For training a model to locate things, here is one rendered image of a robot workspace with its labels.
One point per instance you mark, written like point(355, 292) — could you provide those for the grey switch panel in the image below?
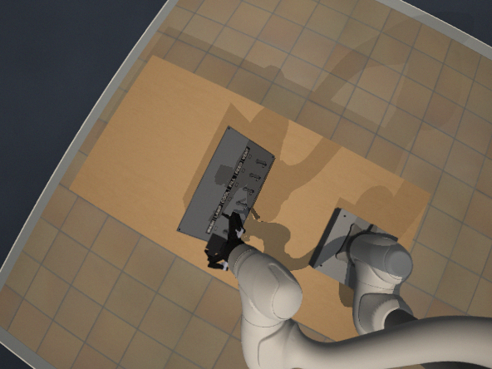
point(230, 184)

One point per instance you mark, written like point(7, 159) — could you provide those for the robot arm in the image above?
point(390, 336)

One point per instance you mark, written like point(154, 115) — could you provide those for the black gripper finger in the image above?
point(213, 261)
point(235, 224)

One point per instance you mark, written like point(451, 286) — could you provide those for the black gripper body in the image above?
point(231, 245)

